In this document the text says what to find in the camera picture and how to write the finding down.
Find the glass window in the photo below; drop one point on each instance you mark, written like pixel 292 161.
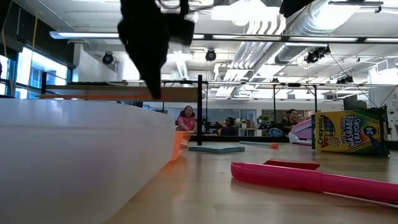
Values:
pixel 40 71

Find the silver ventilation duct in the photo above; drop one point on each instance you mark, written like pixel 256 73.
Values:
pixel 314 28

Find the yellow green crayon box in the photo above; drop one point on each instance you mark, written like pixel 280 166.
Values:
pixel 348 132

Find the black aluminum table frame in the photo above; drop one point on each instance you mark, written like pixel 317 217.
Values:
pixel 315 99

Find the black computer monitor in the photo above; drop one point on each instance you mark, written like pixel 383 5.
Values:
pixel 354 104

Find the red eraser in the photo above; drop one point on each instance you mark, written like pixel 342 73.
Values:
pixel 292 164

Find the clear pencil case orange lid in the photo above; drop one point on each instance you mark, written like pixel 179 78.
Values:
pixel 77 161

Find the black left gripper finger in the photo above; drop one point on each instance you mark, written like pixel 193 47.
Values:
pixel 159 71
pixel 146 71

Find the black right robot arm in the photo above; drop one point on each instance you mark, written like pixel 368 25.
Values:
pixel 293 6

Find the black round ceiling camera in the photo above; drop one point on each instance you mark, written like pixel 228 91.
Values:
pixel 108 58
pixel 210 55

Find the person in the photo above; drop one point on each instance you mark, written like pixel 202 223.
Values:
pixel 186 121
pixel 289 119
pixel 229 127

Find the blue sticky note pad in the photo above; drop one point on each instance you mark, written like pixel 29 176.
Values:
pixel 216 149

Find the blue chair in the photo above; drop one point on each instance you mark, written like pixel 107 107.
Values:
pixel 276 132

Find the pink stapler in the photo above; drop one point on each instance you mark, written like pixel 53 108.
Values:
pixel 301 132

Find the pink highlighter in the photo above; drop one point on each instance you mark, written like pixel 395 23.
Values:
pixel 295 179

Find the black ceiling camera rig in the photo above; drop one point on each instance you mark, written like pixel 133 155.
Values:
pixel 317 54

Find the teal pencil orange eraser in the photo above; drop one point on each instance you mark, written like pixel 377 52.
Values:
pixel 258 144

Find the long ceiling light strip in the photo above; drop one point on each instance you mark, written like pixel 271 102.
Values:
pixel 87 35

